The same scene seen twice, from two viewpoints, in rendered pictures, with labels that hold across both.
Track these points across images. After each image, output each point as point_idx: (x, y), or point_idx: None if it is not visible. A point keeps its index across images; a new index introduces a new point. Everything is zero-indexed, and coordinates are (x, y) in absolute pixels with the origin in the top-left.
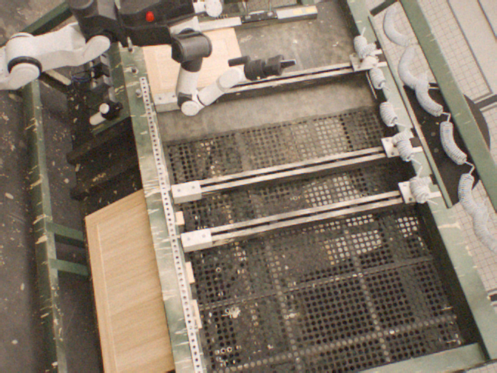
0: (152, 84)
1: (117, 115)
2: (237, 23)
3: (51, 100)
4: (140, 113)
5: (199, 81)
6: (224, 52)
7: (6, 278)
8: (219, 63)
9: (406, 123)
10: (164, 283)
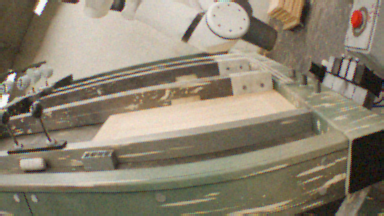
0: (277, 95)
1: (314, 75)
2: (74, 143)
3: None
4: (286, 73)
5: (192, 108)
6: (124, 132)
7: (376, 111)
8: (143, 123)
9: (14, 101)
10: (255, 53)
